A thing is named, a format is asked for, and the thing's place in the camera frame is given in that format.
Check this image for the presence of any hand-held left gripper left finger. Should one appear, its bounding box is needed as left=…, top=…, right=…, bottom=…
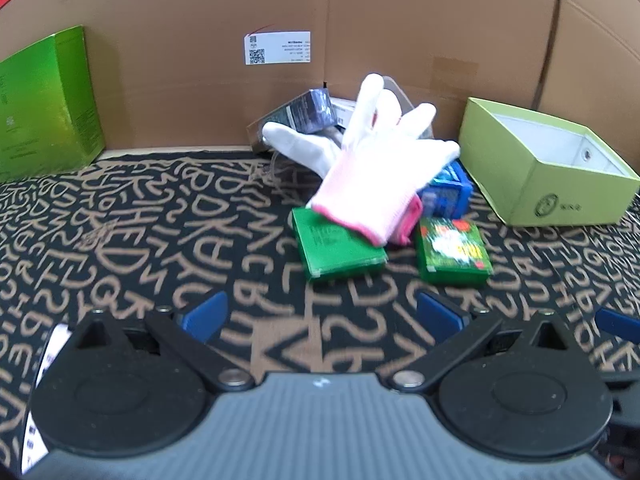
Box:
left=67, top=291, right=255, bottom=394

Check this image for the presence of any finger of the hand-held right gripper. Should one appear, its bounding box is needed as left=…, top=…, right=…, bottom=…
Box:
left=594, top=306, right=640, bottom=348

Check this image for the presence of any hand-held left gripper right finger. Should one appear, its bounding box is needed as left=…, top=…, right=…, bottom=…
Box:
left=389, top=291, right=583, bottom=393

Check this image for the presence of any green red printed box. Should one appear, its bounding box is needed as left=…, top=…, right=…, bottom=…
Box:
left=415, top=216, right=493, bottom=286

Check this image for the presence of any small blue box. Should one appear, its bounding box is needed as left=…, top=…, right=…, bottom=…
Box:
left=417, top=160, right=473, bottom=220

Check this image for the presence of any light green box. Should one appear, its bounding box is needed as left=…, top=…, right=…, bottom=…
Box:
left=459, top=97, right=640, bottom=227

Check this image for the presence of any white glove pink cuff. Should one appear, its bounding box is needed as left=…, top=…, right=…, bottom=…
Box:
left=306, top=74, right=461, bottom=247
left=262, top=121, right=423, bottom=247

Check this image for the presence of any dark blue silver box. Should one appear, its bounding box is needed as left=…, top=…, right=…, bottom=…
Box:
left=247, top=89, right=335, bottom=155

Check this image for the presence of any black letter-patterned mat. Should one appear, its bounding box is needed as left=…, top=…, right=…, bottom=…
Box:
left=0, top=147, right=640, bottom=480

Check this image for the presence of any white printed box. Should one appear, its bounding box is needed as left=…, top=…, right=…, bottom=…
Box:
left=330, top=99, right=358, bottom=131

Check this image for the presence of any tall green box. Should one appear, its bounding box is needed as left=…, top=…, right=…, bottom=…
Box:
left=0, top=25, right=106, bottom=183

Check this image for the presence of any white shipping label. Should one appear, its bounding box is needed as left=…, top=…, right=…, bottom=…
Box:
left=244, top=30, right=312, bottom=66

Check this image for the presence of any large cardboard box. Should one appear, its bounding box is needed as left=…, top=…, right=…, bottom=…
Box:
left=0, top=0, right=640, bottom=161

